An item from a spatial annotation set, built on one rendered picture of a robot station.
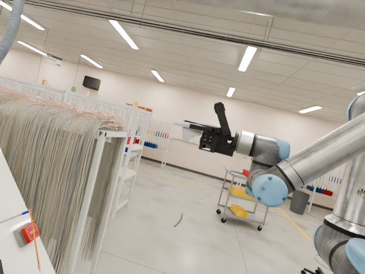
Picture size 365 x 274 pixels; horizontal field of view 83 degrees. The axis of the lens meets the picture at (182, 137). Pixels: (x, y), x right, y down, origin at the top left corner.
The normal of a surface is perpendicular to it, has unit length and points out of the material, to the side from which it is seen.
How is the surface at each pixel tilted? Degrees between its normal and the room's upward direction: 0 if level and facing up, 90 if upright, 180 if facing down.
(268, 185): 91
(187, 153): 90
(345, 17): 148
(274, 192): 90
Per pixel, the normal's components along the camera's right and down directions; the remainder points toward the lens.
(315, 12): -0.28, 0.82
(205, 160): -0.13, 0.00
